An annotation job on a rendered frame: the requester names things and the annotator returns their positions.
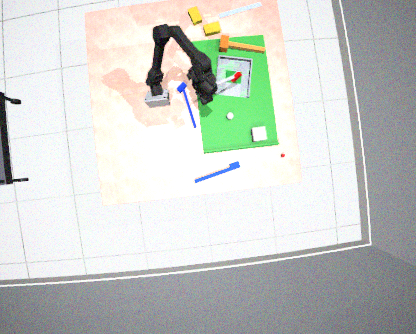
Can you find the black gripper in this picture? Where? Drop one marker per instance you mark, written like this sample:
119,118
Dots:
203,97

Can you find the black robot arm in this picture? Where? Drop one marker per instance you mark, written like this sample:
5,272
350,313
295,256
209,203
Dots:
199,61

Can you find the green putting mat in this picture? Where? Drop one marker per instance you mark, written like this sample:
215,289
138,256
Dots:
219,132

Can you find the yellow rectangular block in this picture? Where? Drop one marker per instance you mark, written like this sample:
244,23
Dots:
211,28
194,15

